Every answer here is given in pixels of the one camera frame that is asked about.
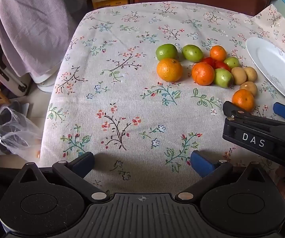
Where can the small orange front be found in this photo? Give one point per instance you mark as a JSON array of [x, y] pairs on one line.
[[244, 99]]

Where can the brown kiwi front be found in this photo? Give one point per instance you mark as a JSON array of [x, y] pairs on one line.
[[249, 86]]

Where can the green fruit front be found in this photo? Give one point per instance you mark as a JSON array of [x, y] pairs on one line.
[[223, 78]]

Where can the clear plastic bag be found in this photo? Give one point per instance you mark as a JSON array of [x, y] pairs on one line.
[[20, 135]]

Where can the small orange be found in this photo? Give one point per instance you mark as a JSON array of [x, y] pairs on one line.
[[244, 99], [218, 53]]

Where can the white fan base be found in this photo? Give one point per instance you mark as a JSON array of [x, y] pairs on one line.
[[46, 82]]

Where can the brown kiwi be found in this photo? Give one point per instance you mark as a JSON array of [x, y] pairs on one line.
[[251, 74], [239, 75], [249, 86]]

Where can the purple checked cloth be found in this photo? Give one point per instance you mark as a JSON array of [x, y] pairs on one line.
[[35, 34]]

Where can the white plate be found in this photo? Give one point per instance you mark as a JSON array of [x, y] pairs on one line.
[[269, 59]]

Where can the red tomato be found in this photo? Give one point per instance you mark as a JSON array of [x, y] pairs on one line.
[[222, 65], [209, 61]]

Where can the small orange back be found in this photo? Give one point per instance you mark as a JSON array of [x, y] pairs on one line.
[[218, 53]]

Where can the small green fruit back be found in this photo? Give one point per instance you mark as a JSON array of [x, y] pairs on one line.
[[232, 62]]

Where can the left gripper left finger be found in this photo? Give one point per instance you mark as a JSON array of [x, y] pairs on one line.
[[73, 174]]

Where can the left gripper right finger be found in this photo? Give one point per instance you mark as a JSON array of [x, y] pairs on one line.
[[212, 174]]

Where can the large orange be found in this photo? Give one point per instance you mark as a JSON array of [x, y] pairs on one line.
[[169, 70]]

